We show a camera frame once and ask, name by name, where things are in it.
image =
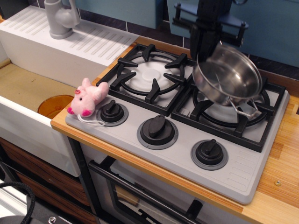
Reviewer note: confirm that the white toy sink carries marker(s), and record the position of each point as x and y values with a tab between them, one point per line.
35	67

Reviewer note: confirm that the stainless steel pan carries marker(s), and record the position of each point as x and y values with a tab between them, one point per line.
228	78

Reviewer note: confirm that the oven door with black handle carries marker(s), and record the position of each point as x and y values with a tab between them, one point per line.
145	201

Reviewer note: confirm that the pink stuffed pig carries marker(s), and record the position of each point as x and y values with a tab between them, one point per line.
85	100

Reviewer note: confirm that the black left burner grate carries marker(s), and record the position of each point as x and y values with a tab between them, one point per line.
148	80

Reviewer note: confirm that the black stove knob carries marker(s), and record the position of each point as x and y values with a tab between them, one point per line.
112	114
157	133
209	155

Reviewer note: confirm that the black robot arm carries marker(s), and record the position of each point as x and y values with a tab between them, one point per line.
210	23

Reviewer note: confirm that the black right stove knob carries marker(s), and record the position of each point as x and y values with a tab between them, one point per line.
209	155

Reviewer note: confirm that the black left stove knob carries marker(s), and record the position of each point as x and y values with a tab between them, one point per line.
112	114

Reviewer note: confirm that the black middle stove knob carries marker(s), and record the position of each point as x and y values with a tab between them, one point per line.
157	133

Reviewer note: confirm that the orange plastic bowl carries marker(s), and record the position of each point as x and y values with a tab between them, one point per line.
52	106

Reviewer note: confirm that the wooden drawer cabinet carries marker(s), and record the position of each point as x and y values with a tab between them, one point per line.
61	191

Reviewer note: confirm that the grey toy stove top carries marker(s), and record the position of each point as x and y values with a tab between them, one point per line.
238	179

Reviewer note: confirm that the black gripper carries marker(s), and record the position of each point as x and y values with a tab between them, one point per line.
209	23

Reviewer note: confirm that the black burner grate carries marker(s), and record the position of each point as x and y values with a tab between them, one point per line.
148	80
195	110

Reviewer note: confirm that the black right burner grate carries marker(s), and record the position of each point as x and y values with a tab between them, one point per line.
195	110

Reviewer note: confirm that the grey toy faucet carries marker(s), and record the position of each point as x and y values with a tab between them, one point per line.
61	21

